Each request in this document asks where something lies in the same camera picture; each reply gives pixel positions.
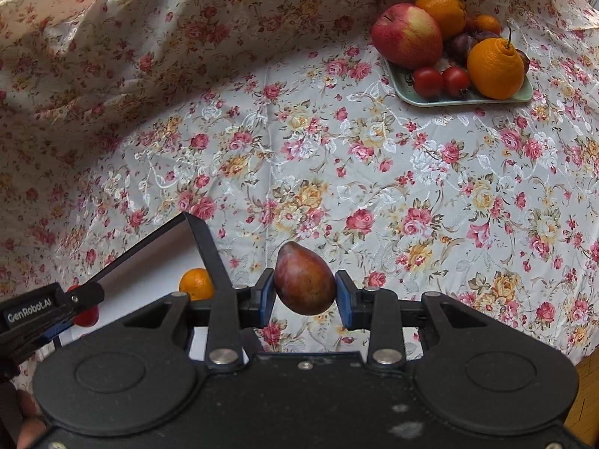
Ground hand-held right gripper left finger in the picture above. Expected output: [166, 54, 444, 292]
[122, 269, 275, 368]

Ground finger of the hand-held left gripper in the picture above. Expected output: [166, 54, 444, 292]
[44, 282, 106, 338]

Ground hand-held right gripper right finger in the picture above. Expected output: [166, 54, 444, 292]
[334, 270, 504, 369]

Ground red cherry tomato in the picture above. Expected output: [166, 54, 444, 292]
[67, 284, 100, 328]
[442, 66, 471, 99]
[412, 68, 444, 99]

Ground black cardboard box white inside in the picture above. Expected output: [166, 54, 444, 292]
[58, 212, 237, 361]

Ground small tangerine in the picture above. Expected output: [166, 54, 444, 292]
[179, 268, 216, 301]
[472, 14, 502, 36]

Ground person's left hand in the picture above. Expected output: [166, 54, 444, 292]
[16, 390, 48, 449]

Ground floral tablecloth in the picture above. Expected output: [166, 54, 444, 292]
[0, 0, 599, 370]

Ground pale green plate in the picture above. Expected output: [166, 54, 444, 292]
[381, 54, 534, 107]

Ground red apple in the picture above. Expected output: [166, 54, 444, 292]
[371, 3, 443, 70]

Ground large orange with stem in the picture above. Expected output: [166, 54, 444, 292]
[467, 21, 525, 100]

